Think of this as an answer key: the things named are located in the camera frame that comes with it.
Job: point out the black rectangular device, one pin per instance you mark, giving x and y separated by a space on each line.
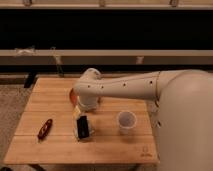
82 127

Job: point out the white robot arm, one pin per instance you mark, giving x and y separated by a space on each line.
184 122

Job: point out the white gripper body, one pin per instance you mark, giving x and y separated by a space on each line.
77 112

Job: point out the orange ceramic bowl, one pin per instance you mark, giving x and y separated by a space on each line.
73 97

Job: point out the wooden table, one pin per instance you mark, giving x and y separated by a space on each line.
50 100

